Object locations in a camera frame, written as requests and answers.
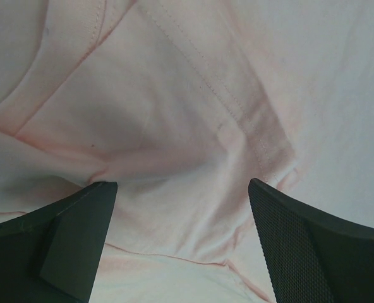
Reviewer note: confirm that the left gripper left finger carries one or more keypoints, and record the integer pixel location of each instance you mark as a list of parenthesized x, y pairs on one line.
[(52, 254)]

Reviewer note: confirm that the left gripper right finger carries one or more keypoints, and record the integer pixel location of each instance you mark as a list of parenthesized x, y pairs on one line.
[(311, 256)]

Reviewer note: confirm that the salmon pink t shirt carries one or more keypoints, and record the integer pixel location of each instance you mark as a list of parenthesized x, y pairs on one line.
[(182, 103)]

